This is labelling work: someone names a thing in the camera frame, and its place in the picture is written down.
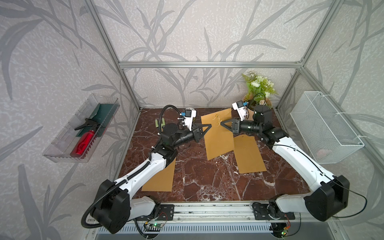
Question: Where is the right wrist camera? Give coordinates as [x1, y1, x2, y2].
[232, 100, 248, 121]

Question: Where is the white wire mesh basket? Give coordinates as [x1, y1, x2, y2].
[291, 91, 365, 164]

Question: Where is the kraft file bag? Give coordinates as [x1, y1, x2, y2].
[142, 160, 176, 192]
[201, 109, 234, 160]
[234, 135, 267, 174]

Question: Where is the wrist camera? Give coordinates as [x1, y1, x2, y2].
[232, 100, 248, 121]
[179, 108, 197, 131]

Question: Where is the right circuit board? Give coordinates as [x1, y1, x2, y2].
[270, 223, 291, 239]

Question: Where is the clear plastic wall bin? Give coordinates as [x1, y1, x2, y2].
[43, 94, 120, 163]

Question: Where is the left circuit board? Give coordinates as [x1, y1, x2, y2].
[144, 222, 166, 232]

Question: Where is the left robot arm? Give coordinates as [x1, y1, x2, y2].
[81, 123, 212, 234]

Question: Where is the green dustpan scoop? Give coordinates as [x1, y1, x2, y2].
[75, 104, 116, 138]

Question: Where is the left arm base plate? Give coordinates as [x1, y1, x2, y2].
[137, 204, 175, 221]

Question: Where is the aluminium frame back bar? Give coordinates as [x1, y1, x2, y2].
[119, 62, 302, 69]

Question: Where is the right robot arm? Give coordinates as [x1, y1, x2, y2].
[220, 103, 352, 222]

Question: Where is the peach flower pot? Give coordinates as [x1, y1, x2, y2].
[245, 98, 273, 120]

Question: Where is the aluminium front rail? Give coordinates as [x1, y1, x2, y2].
[116, 197, 299, 229]

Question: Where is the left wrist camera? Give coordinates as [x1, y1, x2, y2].
[179, 108, 197, 131]

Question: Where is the green artificial plant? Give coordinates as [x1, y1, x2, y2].
[242, 71, 277, 105]

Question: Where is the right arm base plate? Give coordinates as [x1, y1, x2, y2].
[252, 202, 296, 221]

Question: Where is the circuit board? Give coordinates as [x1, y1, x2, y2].
[270, 223, 291, 239]
[144, 222, 166, 232]

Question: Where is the green garden hand fork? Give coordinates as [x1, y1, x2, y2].
[155, 118, 166, 130]

